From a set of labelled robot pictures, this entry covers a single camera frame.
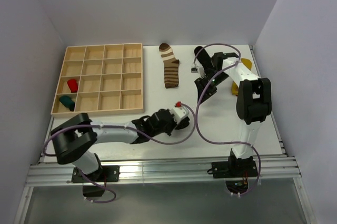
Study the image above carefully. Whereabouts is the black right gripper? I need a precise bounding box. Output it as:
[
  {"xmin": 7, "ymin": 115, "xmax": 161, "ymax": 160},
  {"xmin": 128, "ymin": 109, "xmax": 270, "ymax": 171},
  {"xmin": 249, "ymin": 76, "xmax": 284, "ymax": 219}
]
[{"xmin": 194, "ymin": 71, "xmax": 229, "ymax": 105}]

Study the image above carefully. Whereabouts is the black sock with white stripes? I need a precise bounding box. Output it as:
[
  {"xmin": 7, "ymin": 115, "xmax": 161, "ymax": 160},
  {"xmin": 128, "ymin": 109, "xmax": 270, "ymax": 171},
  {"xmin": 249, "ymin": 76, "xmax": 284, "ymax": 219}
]
[{"xmin": 194, "ymin": 46, "xmax": 214, "ymax": 71}]

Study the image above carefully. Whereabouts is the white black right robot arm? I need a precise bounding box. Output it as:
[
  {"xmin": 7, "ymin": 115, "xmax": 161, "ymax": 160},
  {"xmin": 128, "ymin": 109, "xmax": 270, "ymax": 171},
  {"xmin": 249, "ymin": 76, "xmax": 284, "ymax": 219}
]
[{"xmin": 191, "ymin": 51, "xmax": 272, "ymax": 177}]

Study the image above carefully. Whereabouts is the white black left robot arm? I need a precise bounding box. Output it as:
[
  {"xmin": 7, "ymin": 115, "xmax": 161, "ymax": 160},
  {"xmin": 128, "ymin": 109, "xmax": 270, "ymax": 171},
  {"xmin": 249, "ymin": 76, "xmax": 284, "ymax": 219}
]
[{"xmin": 52, "ymin": 109, "xmax": 182, "ymax": 181}]

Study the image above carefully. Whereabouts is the brown striped sock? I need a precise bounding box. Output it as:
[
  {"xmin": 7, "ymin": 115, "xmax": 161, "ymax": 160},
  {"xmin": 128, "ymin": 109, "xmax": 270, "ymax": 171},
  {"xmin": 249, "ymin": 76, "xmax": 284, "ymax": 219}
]
[{"xmin": 158, "ymin": 43, "xmax": 180, "ymax": 89}]

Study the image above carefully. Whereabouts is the yellow sock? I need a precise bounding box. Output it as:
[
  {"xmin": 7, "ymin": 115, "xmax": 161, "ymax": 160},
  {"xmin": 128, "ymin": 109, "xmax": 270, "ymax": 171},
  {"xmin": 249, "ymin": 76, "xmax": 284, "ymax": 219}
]
[{"xmin": 231, "ymin": 58, "xmax": 252, "ymax": 96}]

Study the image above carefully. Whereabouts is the wooden compartment tray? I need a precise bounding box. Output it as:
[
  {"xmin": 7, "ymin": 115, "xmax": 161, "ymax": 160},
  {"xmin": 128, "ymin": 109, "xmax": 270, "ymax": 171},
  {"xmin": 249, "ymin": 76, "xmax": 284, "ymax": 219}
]
[{"xmin": 51, "ymin": 43, "xmax": 144, "ymax": 118}]

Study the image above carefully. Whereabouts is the red rolled sock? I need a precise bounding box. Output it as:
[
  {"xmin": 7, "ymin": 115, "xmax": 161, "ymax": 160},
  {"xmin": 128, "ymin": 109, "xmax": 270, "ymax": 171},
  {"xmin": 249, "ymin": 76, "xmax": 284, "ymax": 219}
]
[{"xmin": 67, "ymin": 79, "xmax": 78, "ymax": 93}]

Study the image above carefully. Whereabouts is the green rolled sock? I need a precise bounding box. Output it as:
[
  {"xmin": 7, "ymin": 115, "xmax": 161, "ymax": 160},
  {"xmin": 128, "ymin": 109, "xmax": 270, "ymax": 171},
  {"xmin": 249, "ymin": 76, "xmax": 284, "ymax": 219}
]
[{"xmin": 59, "ymin": 95, "xmax": 75, "ymax": 111}]

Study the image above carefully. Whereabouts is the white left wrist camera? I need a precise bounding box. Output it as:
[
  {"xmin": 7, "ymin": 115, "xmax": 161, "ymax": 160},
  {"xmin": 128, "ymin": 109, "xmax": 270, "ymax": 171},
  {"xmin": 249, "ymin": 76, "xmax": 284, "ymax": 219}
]
[{"xmin": 170, "ymin": 101, "xmax": 190, "ymax": 124}]

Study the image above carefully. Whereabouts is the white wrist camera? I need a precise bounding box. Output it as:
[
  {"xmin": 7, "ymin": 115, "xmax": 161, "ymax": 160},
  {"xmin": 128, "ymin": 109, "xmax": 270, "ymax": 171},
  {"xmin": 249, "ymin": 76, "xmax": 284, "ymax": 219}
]
[
  {"xmin": 191, "ymin": 63, "xmax": 206, "ymax": 79},
  {"xmin": 170, "ymin": 101, "xmax": 190, "ymax": 124}
]

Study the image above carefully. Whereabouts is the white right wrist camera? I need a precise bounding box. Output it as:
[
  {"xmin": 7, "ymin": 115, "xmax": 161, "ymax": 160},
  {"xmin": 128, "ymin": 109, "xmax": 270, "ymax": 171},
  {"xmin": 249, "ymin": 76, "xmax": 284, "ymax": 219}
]
[{"xmin": 191, "ymin": 63, "xmax": 206, "ymax": 79}]

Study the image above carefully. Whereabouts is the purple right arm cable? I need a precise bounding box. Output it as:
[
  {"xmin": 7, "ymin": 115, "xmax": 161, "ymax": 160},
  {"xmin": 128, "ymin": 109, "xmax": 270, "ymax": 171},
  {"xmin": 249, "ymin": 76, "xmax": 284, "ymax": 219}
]
[{"xmin": 193, "ymin": 43, "xmax": 262, "ymax": 198}]

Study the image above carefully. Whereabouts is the aluminium frame rail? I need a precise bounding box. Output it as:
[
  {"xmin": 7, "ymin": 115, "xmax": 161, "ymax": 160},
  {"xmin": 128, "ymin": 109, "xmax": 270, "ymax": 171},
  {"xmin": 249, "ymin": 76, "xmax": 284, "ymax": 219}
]
[{"xmin": 25, "ymin": 155, "xmax": 301, "ymax": 187}]

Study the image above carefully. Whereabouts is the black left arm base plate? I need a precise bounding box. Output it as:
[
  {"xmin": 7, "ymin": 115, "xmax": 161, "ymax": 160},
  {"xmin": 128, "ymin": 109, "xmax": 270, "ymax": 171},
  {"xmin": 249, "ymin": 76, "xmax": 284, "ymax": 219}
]
[{"xmin": 71, "ymin": 165, "xmax": 120, "ymax": 183}]

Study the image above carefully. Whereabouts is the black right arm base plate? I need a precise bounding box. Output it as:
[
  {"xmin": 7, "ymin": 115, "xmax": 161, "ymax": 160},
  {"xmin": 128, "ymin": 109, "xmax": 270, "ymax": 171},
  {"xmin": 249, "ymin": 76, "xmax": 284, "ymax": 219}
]
[{"xmin": 207, "ymin": 160, "xmax": 258, "ymax": 179}]

